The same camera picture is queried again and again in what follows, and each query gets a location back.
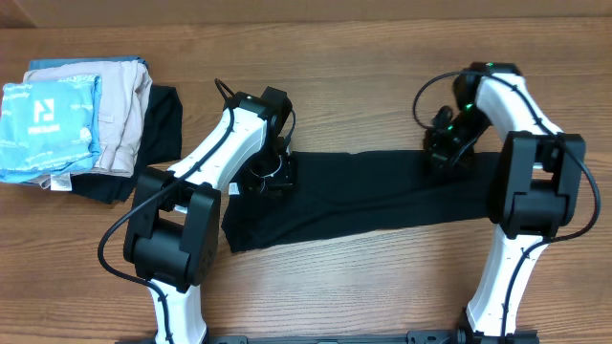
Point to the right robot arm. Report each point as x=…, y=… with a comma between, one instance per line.
x=533, y=194

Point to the black t-shirt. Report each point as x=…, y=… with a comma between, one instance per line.
x=343, y=194

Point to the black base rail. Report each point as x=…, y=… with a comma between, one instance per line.
x=325, y=339

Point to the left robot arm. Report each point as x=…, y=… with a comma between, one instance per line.
x=172, y=236

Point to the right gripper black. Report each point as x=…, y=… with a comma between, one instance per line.
x=441, y=153

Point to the blue folded garment at bottom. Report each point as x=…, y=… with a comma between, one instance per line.
x=57, y=62

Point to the black folded garment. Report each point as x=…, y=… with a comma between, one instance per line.
x=161, y=142

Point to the light blue folded printed shirt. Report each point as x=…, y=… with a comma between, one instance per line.
x=49, y=127

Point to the beige folded garment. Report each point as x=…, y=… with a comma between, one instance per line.
x=125, y=90

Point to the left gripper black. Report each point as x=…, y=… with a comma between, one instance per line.
x=273, y=188

